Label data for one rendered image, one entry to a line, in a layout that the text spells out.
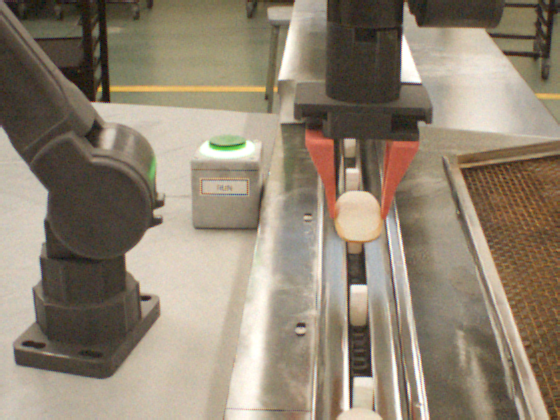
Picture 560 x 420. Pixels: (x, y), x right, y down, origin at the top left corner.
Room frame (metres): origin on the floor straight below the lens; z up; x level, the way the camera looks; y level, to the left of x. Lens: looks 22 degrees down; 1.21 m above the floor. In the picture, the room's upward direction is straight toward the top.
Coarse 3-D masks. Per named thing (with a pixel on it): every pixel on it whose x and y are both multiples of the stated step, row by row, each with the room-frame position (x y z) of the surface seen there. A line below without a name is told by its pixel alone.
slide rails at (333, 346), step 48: (336, 144) 1.11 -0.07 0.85; (336, 192) 0.95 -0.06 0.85; (336, 240) 0.82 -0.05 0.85; (384, 240) 0.82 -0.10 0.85; (336, 288) 0.72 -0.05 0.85; (384, 288) 0.72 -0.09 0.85; (336, 336) 0.64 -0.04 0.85; (384, 336) 0.64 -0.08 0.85; (336, 384) 0.57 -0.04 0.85; (384, 384) 0.57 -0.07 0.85
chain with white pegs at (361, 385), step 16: (352, 144) 1.09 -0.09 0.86; (352, 160) 1.09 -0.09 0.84; (352, 176) 0.95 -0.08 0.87; (352, 256) 0.81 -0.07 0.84; (352, 272) 0.77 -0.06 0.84; (352, 288) 0.68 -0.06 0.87; (352, 304) 0.67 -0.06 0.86; (352, 320) 0.67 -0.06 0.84; (352, 336) 0.65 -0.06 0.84; (352, 352) 0.63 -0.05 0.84; (352, 368) 0.61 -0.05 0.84; (368, 368) 0.60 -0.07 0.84; (352, 384) 0.58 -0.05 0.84; (368, 384) 0.54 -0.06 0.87; (352, 400) 0.56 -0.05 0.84; (368, 400) 0.53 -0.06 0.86
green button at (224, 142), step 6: (216, 138) 0.96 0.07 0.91; (222, 138) 0.96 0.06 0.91; (228, 138) 0.96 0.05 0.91; (234, 138) 0.96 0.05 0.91; (240, 138) 0.96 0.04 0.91; (210, 144) 0.94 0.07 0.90; (216, 144) 0.94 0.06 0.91; (222, 144) 0.94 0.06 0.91; (228, 144) 0.94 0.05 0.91; (234, 144) 0.94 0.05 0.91; (240, 144) 0.94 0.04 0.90; (246, 144) 0.95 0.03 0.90; (216, 150) 0.93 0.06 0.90; (222, 150) 0.93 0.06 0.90; (228, 150) 0.93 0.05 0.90; (234, 150) 0.93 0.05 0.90
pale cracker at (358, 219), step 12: (348, 192) 0.75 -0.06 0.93; (360, 192) 0.74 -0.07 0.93; (336, 204) 0.72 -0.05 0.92; (348, 204) 0.71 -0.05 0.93; (360, 204) 0.71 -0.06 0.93; (372, 204) 0.71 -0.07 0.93; (336, 216) 0.69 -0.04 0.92; (348, 216) 0.69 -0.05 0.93; (360, 216) 0.69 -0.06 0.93; (372, 216) 0.69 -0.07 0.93; (336, 228) 0.68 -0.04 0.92; (348, 228) 0.67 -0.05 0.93; (360, 228) 0.67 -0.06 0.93; (372, 228) 0.67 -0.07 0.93; (348, 240) 0.66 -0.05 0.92; (360, 240) 0.65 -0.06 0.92; (372, 240) 0.66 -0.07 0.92
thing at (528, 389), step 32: (448, 160) 0.90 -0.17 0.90; (480, 160) 0.91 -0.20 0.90; (512, 160) 0.90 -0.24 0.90; (480, 192) 0.84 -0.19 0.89; (512, 192) 0.82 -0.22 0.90; (544, 192) 0.81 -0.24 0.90; (480, 224) 0.76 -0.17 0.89; (512, 224) 0.75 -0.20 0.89; (544, 224) 0.74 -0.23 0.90; (480, 256) 0.67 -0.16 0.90; (512, 256) 0.69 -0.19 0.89; (544, 256) 0.68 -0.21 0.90; (512, 288) 0.63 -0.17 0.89; (544, 288) 0.62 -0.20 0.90; (512, 320) 0.58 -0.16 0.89; (544, 320) 0.58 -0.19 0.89; (512, 352) 0.52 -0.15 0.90; (544, 352) 0.54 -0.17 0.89; (544, 416) 0.46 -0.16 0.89
